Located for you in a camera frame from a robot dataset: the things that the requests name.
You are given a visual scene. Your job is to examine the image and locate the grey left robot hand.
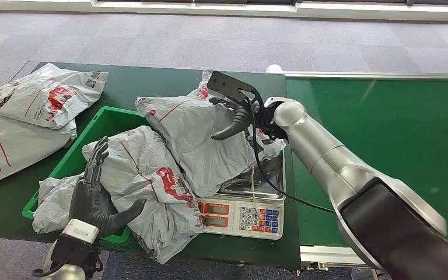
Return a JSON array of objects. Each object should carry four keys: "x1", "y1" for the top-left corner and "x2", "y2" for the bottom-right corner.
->
[{"x1": 68, "y1": 136, "x2": 148, "y2": 237}]

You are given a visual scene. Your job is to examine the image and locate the green conveyor belt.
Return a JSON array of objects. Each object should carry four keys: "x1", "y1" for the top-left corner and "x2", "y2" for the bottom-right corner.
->
[{"x1": 274, "y1": 71, "x2": 448, "y2": 271}]

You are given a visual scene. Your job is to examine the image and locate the small crumpled grey parcel bag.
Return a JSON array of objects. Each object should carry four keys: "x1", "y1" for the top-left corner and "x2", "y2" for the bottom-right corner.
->
[{"x1": 32, "y1": 174, "x2": 83, "y2": 235}]

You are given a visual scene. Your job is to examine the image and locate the grey parcel bag, red stripes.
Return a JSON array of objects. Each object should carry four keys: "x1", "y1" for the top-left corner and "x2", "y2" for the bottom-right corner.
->
[{"x1": 82, "y1": 125, "x2": 208, "y2": 266}]

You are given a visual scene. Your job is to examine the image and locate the green plastic bin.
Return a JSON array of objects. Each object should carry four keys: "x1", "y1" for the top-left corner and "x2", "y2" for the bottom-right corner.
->
[{"x1": 22, "y1": 106, "x2": 149, "y2": 248}]

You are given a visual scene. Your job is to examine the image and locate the large flat grey parcel bag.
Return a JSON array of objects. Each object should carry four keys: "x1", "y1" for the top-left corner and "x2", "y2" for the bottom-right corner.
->
[{"x1": 0, "y1": 112, "x2": 78, "y2": 193}]

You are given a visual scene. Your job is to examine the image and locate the grey parcel bag, QR codes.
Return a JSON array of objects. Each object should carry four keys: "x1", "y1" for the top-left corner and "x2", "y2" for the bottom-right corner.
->
[{"x1": 0, "y1": 62, "x2": 109, "y2": 130}]

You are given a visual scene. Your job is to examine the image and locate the electronic scale with steel tray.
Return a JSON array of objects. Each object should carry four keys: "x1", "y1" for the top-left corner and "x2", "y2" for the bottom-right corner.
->
[{"x1": 197, "y1": 150, "x2": 286, "y2": 241}]

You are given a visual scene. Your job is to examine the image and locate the white window sill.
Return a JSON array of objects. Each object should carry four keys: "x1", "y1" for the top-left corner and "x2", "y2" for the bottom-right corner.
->
[{"x1": 0, "y1": 0, "x2": 448, "y2": 23}]

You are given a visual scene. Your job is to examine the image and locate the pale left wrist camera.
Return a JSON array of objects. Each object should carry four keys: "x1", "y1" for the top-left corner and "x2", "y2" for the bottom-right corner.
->
[{"x1": 61, "y1": 219, "x2": 100, "y2": 245}]

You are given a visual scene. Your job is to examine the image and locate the black cable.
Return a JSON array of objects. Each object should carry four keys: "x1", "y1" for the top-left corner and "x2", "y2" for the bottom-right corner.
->
[{"x1": 243, "y1": 89, "x2": 337, "y2": 214}]

